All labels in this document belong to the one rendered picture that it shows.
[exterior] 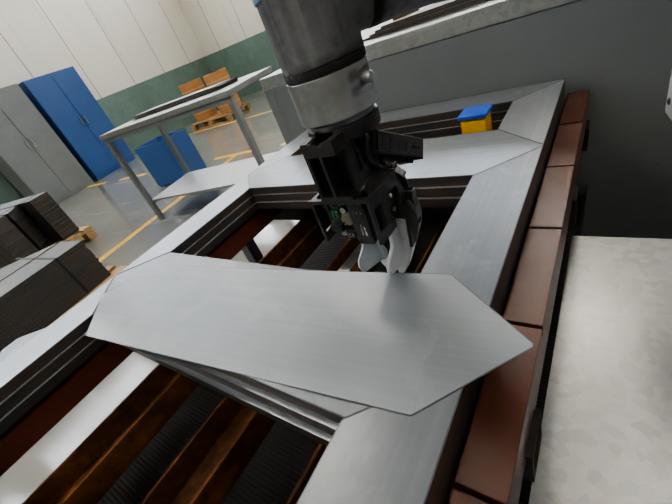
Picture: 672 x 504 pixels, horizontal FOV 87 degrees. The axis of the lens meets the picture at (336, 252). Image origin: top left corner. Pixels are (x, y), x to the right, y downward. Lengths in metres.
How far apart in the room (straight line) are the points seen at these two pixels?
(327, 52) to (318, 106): 0.04
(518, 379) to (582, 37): 0.80
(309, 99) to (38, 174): 8.18
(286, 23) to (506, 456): 0.39
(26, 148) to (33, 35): 2.49
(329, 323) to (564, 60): 0.82
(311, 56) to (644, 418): 0.52
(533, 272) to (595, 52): 0.64
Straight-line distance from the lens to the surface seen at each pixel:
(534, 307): 0.46
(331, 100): 0.32
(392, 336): 0.39
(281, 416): 0.43
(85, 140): 8.92
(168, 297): 0.68
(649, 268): 0.75
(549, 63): 1.05
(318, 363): 0.40
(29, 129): 8.58
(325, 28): 0.32
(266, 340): 0.46
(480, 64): 1.07
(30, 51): 9.81
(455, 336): 0.38
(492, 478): 0.36
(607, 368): 0.60
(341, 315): 0.44
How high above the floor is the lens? 1.16
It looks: 32 degrees down
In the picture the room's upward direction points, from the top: 23 degrees counter-clockwise
